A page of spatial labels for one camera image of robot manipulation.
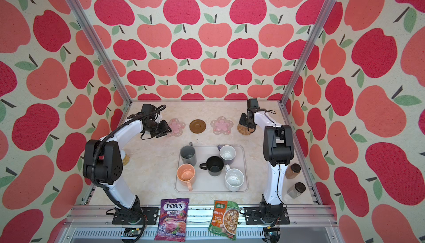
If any rattan woven round coaster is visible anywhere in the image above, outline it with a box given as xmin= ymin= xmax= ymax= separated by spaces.
xmin=237 ymin=124 xmax=256 ymax=136

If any pink flower coaster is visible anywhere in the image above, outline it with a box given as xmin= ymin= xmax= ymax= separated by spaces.
xmin=166 ymin=118 xmax=186 ymax=137
xmin=210 ymin=116 xmax=234 ymax=135

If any brown wooden round coaster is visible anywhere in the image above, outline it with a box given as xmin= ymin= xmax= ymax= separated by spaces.
xmin=189 ymin=119 xmax=207 ymax=134

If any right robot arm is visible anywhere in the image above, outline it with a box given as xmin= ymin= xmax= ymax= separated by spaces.
xmin=240 ymin=109 xmax=294 ymax=223

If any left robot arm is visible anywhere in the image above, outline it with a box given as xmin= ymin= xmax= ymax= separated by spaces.
xmin=83 ymin=118 xmax=172 ymax=218

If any grey mug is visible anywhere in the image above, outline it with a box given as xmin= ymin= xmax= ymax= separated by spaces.
xmin=180 ymin=142 xmax=197 ymax=166

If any translucent plastic tray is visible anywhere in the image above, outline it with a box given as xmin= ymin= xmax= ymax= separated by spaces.
xmin=191 ymin=145 xmax=249 ymax=193

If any black mug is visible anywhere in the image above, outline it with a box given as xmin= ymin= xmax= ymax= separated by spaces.
xmin=199 ymin=156 xmax=224 ymax=177

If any orange mug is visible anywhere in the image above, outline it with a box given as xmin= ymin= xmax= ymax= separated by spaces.
xmin=177 ymin=163 xmax=196 ymax=192

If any brown spice jar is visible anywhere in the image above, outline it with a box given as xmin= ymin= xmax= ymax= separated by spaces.
xmin=285 ymin=163 xmax=301 ymax=179

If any clear jar black lid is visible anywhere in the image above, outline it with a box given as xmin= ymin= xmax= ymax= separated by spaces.
xmin=287 ymin=182 xmax=306 ymax=199

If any purple Fox's candy bag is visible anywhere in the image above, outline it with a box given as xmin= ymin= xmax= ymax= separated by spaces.
xmin=155 ymin=198 xmax=189 ymax=242

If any green snack bag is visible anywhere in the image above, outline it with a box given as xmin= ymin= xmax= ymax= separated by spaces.
xmin=208 ymin=201 xmax=240 ymax=240

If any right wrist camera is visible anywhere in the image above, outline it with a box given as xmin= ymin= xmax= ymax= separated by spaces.
xmin=247 ymin=99 xmax=260 ymax=112

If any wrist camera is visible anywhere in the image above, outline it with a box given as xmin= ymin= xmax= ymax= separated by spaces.
xmin=247 ymin=99 xmax=260 ymax=112
xmin=141 ymin=104 xmax=157 ymax=120

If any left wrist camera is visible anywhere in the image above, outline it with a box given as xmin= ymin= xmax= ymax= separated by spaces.
xmin=141 ymin=104 xmax=157 ymax=120

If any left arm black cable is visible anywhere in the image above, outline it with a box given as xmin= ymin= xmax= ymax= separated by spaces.
xmin=90 ymin=104 xmax=167 ymax=243

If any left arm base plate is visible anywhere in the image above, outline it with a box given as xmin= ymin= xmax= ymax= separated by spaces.
xmin=106 ymin=207 xmax=159 ymax=225

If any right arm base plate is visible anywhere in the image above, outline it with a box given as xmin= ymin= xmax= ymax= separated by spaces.
xmin=243 ymin=204 xmax=291 ymax=226

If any front aluminium frame rail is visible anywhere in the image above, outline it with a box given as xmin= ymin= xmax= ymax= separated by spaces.
xmin=54 ymin=204 xmax=344 ymax=243

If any right aluminium frame post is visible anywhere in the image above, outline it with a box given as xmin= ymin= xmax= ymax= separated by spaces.
xmin=280 ymin=0 xmax=337 ymax=107

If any aluminium frame post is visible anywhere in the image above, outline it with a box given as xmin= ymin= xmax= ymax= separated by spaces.
xmin=280 ymin=0 xmax=337 ymax=107
xmin=65 ymin=0 xmax=132 ymax=106

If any left aluminium frame post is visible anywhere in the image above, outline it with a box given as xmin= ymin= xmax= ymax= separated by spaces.
xmin=65 ymin=0 xmax=132 ymax=106

